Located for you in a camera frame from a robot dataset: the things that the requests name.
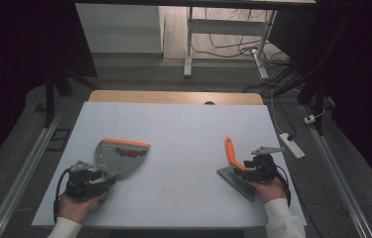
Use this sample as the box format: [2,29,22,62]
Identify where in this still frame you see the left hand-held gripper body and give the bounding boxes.
[64,160,109,201]

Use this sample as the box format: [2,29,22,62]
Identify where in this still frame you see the black floor frame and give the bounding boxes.
[46,127,72,153]

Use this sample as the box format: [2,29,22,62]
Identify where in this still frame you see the person's left hand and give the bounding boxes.
[57,192,107,225]

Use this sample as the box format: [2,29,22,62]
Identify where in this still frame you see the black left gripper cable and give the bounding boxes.
[53,167,73,223]

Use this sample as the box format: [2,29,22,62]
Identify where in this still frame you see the wooden table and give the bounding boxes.
[87,89,265,106]

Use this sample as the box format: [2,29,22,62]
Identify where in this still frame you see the grey dustpan with orange edge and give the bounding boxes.
[93,137,151,181]

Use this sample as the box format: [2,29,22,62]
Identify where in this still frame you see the white cabinet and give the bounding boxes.
[74,3,165,55]

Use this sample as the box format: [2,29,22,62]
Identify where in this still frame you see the white desk frame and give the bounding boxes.
[183,6,278,80]

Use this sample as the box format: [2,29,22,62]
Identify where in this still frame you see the aluminium floor rail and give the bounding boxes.
[0,110,64,238]
[300,104,372,238]

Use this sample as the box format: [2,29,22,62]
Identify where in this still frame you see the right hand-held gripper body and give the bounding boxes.
[248,146,286,184]

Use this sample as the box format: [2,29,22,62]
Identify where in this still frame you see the grey brush with orange handle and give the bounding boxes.
[216,136,258,202]

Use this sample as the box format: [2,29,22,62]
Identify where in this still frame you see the tangle of floor cables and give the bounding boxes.
[190,7,291,67]

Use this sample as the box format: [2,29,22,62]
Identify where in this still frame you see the white power strip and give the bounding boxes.
[279,132,307,160]

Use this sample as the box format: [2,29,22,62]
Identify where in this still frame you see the black stand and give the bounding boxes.
[42,64,101,129]
[262,13,356,137]

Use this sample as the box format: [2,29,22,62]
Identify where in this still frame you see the person's right hand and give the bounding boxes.
[247,176,289,204]

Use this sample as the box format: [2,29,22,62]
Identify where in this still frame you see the white table cover board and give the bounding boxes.
[31,100,308,229]

